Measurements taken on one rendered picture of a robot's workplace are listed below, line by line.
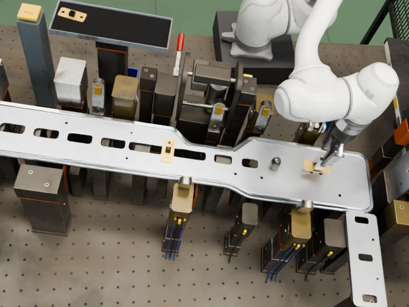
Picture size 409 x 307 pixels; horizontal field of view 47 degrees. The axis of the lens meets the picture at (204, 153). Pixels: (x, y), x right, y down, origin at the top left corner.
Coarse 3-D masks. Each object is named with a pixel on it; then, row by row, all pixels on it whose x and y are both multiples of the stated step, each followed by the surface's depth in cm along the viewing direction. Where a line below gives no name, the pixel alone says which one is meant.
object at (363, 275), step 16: (352, 224) 145; (368, 224) 146; (352, 240) 142; (368, 240) 143; (352, 256) 140; (352, 272) 137; (368, 272) 138; (352, 288) 135; (368, 288) 135; (384, 288) 136; (368, 304) 133; (384, 304) 134
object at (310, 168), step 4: (304, 160) 150; (308, 160) 150; (304, 164) 149; (312, 164) 150; (304, 168) 148; (308, 168) 149; (312, 168) 149; (324, 168) 150; (328, 168) 150; (320, 172) 149; (324, 172) 149; (328, 172) 149
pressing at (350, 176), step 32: (32, 128) 145; (64, 128) 147; (96, 128) 149; (128, 128) 151; (160, 128) 152; (32, 160) 141; (64, 160) 142; (96, 160) 143; (128, 160) 145; (160, 160) 146; (192, 160) 148; (256, 160) 152; (288, 160) 154; (352, 160) 158; (256, 192) 146; (288, 192) 147; (320, 192) 149; (352, 192) 151
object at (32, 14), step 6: (24, 6) 149; (30, 6) 149; (36, 6) 149; (18, 12) 147; (24, 12) 147; (30, 12) 148; (36, 12) 148; (18, 18) 147; (24, 18) 147; (30, 18) 147; (36, 18) 147
